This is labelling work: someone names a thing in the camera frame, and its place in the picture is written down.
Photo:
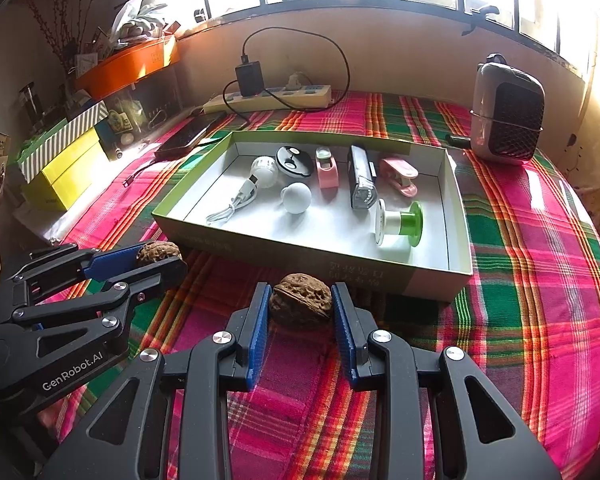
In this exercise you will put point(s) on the dried twig branches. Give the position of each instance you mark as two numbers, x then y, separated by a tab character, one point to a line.
60	25

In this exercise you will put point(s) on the white ball-shaped gadget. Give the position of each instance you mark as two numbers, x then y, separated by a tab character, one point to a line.
296	197

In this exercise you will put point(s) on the pink green plaid cloth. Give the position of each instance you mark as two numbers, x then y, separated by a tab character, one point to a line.
505	285

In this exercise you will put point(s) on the green cardboard box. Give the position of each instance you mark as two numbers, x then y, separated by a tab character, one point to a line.
305	230

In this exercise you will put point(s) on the white ribbed cylinder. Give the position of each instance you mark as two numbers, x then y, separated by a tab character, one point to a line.
264	170

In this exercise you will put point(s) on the white plastic bag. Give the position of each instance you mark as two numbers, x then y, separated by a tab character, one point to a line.
140	15

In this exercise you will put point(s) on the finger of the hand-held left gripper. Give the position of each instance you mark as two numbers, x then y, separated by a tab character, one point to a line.
150	280
110	264

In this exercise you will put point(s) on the small white plug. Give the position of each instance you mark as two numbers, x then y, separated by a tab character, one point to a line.
295	82

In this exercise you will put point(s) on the black charger adapter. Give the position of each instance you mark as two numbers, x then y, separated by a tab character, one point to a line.
250	80

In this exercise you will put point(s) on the clear plastic organizer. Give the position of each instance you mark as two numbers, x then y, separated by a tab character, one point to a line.
130	120

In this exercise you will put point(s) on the dark glass jar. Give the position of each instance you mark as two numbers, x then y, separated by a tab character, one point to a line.
32	102

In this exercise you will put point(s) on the white power strip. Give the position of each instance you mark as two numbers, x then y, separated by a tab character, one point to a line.
300	95

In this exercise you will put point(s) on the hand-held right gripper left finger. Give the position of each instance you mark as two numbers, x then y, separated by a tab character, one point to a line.
260	330

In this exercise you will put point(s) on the yellow box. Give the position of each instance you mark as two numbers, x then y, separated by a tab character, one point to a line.
65	172

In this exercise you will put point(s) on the small pink paper punch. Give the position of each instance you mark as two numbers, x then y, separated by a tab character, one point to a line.
327	172

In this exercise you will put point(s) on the black window latch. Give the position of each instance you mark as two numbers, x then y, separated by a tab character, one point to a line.
480	15

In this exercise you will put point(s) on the pink oval clip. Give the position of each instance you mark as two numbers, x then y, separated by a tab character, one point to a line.
400	175

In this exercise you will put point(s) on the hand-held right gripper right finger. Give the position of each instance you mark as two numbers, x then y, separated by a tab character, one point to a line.
342	330

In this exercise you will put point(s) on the striped box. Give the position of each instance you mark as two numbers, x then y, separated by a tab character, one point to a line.
60	137

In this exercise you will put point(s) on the brown walnut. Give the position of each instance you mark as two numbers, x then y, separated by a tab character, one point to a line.
300	300
157	254

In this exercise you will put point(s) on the black phone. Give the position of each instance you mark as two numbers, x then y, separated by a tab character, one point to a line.
187	137

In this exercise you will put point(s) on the green white spool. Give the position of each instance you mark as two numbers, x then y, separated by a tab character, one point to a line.
405	225

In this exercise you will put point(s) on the orange shelf with clutter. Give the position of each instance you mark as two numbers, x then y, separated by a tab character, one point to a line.
130	67

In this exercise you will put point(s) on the black round disc gadget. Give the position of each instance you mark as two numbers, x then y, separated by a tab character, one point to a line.
295	160

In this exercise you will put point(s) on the black bike light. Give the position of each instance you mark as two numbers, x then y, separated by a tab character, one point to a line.
361	175

